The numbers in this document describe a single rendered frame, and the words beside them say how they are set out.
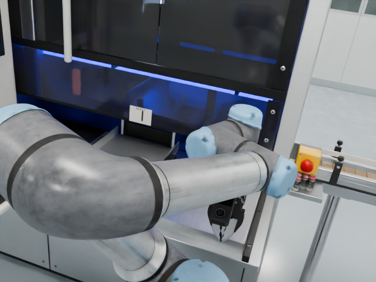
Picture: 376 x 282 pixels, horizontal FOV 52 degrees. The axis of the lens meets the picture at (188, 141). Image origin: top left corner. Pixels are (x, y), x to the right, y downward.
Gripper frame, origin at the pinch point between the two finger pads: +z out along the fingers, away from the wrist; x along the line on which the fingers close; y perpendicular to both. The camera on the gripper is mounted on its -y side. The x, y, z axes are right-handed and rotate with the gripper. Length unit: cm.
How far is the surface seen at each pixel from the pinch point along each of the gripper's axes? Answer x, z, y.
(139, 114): 42, -11, 38
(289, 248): -28, 91, 120
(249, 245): -7.1, 1.7, 3.1
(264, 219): -9.2, 3.6, 18.7
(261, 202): -7.2, 1.5, 23.6
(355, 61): -76, 48, 499
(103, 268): 55, 69, 39
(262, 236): -9.8, 3.6, 10.4
